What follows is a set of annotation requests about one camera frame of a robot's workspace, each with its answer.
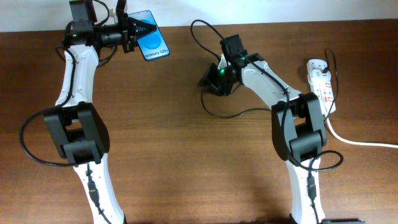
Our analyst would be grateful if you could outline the blue Galaxy smartphone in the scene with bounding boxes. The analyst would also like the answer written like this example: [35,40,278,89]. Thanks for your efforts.
[129,10,170,61]

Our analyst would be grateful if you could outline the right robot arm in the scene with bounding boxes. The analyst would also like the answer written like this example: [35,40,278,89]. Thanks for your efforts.
[200,35,326,223]

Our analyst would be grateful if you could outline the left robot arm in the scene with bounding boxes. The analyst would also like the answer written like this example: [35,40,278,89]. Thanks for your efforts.
[44,1,157,223]

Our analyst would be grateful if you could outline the white power strip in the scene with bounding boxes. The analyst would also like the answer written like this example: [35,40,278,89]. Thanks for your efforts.
[307,59,336,116]

